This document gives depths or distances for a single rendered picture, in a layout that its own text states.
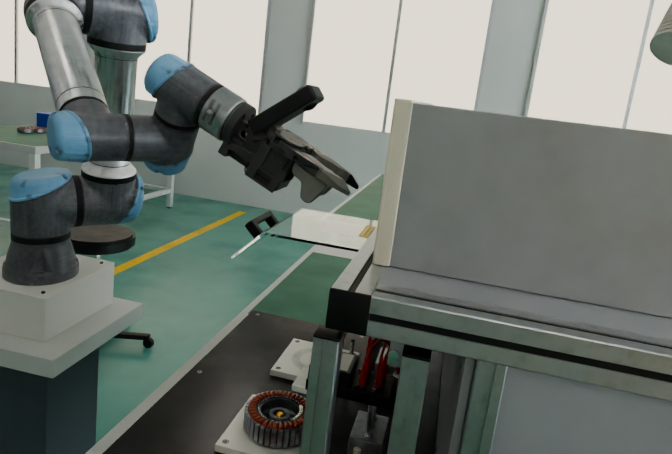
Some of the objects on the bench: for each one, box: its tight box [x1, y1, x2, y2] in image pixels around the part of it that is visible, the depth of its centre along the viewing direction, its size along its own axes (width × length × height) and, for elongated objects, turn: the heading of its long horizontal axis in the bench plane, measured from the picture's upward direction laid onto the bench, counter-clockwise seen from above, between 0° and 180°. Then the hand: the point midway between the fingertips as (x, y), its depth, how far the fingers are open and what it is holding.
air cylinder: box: [347, 410, 389, 454], centre depth 83 cm, size 5×8×6 cm
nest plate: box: [270, 338, 360, 381], centre depth 110 cm, size 15×15×1 cm
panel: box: [435, 352, 476, 454], centre depth 90 cm, size 1×66×30 cm, turn 136°
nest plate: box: [215, 394, 301, 454], centre depth 87 cm, size 15×15×1 cm
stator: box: [243, 390, 306, 448], centre depth 86 cm, size 11×11×4 cm
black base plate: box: [102, 310, 443, 454], centre depth 98 cm, size 47×64×2 cm
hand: (349, 182), depth 81 cm, fingers open, 6 cm apart
